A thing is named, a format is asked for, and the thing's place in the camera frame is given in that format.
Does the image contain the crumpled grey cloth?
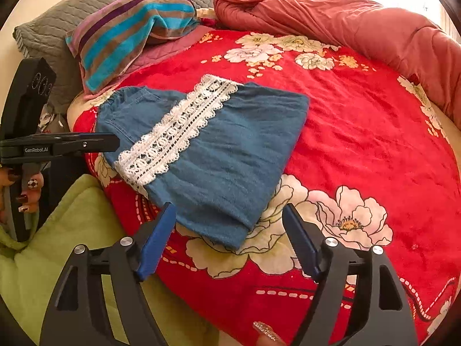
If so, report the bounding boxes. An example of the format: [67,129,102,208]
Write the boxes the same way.
[38,103,71,134]

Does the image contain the red floral blanket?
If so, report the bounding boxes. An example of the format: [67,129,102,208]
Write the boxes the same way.
[68,29,461,346]

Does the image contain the person's right hand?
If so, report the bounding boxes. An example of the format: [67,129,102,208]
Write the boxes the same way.
[253,321,289,346]

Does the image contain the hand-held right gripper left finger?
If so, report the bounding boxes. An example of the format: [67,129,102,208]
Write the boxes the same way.
[39,202,177,346]

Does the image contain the pink-red duvet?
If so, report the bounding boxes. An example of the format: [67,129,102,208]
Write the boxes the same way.
[213,0,461,130]

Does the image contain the large grey quilted pillow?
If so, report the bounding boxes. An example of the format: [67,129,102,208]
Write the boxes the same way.
[12,0,195,109]

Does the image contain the blue pants with lace trim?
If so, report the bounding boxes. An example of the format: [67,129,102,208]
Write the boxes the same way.
[95,75,310,250]

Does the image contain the beige bed sheet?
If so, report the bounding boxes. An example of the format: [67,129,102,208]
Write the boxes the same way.
[432,104,461,166]

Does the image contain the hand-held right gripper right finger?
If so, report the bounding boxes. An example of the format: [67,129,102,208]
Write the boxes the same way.
[282,204,418,346]

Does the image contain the green fleece blanket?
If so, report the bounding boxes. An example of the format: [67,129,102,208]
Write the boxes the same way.
[0,175,224,346]

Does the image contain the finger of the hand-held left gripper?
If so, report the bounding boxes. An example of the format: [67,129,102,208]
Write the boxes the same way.
[54,134,120,156]
[36,133,98,142]

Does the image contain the yellow floral cloth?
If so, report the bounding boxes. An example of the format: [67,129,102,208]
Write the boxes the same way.
[196,7,221,28]

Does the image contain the person's left hand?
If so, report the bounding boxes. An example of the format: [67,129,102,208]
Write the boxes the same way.
[0,169,44,224]

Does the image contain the striped pillow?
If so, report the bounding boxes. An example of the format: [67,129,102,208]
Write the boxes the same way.
[65,0,199,93]

